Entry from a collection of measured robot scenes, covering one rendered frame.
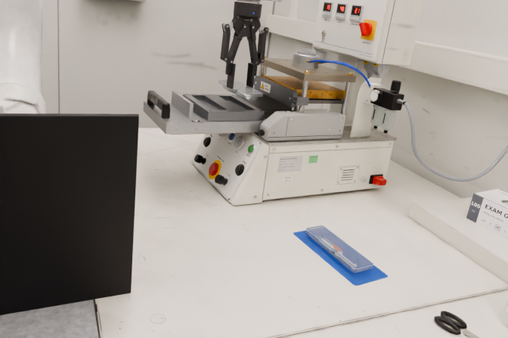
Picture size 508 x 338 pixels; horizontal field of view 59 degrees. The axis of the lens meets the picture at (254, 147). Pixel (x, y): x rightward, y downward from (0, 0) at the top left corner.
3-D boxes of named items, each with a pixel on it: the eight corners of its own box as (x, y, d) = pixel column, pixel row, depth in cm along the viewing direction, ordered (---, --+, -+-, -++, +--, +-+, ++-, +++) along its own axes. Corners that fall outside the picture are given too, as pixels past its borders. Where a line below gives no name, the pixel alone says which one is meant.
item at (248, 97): (217, 86, 136) (218, 79, 135) (233, 87, 139) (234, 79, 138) (245, 101, 121) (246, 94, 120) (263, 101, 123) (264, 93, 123)
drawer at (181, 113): (235, 113, 144) (237, 89, 141) (268, 134, 126) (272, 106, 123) (142, 113, 130) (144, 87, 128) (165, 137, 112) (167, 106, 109)
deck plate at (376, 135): (329, 110, 169) (330, 108, 169) (396, 140, 141) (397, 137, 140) (216, 111, 148) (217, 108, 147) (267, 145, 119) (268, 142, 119)
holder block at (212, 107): (233, 102, 141) (233, 94, 140) (263, 120, 125) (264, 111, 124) (182, 102, 133) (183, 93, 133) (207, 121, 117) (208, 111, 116)
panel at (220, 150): (192, 162, 147) (219, 113, 146) (230, 203, 122) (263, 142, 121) (187, 160, 146) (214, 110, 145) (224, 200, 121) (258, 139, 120)
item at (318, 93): (305, 88, 152) (309, 60, 149) (345, 105, 134) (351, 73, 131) (259, 87, 144) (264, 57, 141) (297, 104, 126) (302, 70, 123)
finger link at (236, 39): (248, 26, 122) (243, 23, 121) (233, 65, 124) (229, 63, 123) (241, 24, 125) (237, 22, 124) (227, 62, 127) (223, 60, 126)
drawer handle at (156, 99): (153, 103, 127) (154, 90, 126) (169, 119, 114) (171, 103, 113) (147, 103, 126) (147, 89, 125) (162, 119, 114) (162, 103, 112)
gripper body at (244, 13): (255, 2, 127) (252, 35, 130) (227, -1, 123) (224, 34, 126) (268, 4, 121) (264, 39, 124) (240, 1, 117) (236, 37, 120)
